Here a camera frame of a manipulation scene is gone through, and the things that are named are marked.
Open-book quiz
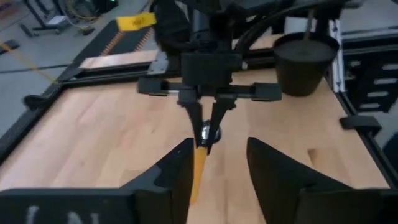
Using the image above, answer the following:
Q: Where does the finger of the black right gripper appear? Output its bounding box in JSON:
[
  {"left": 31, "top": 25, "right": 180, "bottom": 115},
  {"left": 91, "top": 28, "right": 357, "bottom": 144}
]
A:
[
  {"left": 177, "top": 93, "right": 205, "bottom": 147},
  {"left": 207, "top": 95, "right": 238, "bottom": 155}
]

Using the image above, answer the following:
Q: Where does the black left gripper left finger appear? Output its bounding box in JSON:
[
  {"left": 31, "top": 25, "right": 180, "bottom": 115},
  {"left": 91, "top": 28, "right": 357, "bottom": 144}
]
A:
[{"left": 119, "top": 137, "right": 196, "bottom": 224}]

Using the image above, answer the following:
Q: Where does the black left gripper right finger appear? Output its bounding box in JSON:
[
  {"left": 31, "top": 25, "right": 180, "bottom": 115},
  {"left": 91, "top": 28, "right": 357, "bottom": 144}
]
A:
[{"left": 246, "top": 136, "right": 354, "bottom": 224}]

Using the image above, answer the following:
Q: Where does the yellow-handled metal spoon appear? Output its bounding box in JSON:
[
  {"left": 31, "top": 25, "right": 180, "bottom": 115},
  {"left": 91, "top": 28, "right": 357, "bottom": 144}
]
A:
[{"left": 189, "top": 119, "right": 223, "bottom": 205}]

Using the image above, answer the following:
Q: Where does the yellow paper tag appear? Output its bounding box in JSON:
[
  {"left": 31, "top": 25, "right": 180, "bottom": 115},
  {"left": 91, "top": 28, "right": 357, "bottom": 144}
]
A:
[{"left": 116, "top": 12, "right": 157, "bottom": 32}]

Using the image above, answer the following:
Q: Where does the black round pot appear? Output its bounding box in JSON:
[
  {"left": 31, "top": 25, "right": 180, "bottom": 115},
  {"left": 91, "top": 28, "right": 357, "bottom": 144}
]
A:
[{"left": 272, "top": 32, "right": 340, "bottom": 98}]

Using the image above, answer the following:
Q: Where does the black orange-striped floor mat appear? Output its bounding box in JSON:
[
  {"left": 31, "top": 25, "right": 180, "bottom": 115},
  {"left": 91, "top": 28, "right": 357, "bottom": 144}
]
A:
[{"left": 58, "top": 19, "right": 158, "bottom": 82}]

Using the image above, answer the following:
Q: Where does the black table edge clamp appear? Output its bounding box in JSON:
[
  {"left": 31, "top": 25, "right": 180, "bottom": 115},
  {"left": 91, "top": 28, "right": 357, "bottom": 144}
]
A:
[
  {"left": 338, "top": 115, "right": 383, "bottom": 137},
  {"left": 22, "top": 94, "right": 53, "bottom": 110}
]

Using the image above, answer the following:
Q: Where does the grey wheeled cart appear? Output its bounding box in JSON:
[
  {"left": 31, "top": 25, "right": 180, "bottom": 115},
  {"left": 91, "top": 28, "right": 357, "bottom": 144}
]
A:
[{"left": 19, "top": 0, "right": 78, "bottom": 37}]

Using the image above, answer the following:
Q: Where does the silver aluminium frame post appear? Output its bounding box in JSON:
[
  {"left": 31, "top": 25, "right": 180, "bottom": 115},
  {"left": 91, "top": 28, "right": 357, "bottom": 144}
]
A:
[{"left": 328, "top": 18, "right": 345, "bottom": 93}]

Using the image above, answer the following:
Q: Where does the black table frame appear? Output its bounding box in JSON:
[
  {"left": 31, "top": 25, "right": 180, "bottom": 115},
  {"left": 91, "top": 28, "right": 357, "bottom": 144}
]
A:
[{"left": 0, "top": 46, "right": 398, "bottom": 190}]

